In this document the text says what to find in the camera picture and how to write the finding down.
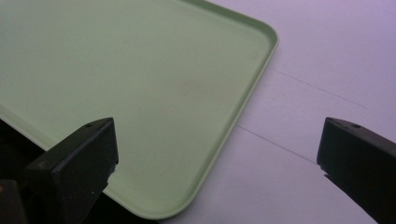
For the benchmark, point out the light green plastic tray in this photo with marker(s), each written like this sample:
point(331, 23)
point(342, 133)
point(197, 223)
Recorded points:
point(140, 77)

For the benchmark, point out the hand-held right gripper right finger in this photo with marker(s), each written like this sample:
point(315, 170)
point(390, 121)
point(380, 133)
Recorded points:
point(361, 161)

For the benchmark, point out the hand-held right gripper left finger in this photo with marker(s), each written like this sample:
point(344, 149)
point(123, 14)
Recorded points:
point(73, 168)

